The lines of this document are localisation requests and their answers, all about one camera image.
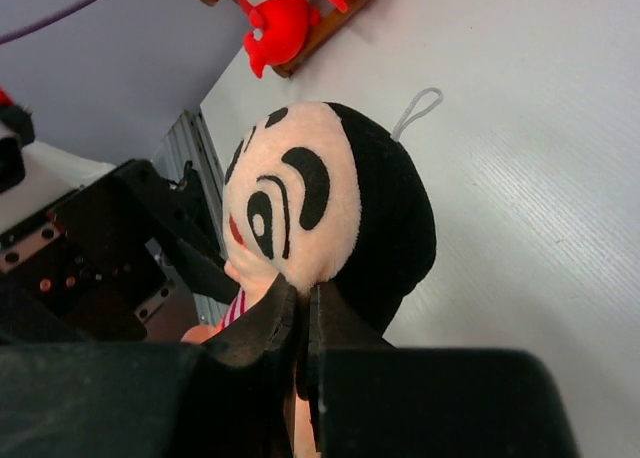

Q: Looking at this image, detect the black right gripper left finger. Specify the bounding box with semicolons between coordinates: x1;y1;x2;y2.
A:
1;279;297;457

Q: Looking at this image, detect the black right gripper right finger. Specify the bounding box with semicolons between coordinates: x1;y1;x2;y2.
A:
307;283;580;457

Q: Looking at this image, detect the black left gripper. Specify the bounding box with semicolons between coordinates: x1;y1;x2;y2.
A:
1;160;238;343

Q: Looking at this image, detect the boy doll orange pants front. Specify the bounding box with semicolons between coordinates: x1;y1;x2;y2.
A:
172;102;437;457

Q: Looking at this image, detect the red shark plush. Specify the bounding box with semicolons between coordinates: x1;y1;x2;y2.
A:
237;0;348;78

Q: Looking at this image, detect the wooden tiered shelf rack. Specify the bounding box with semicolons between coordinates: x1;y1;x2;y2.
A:
200;0;371;78

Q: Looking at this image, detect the aluminium front mounting rail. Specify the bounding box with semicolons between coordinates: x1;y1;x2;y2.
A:
147;110;227;341

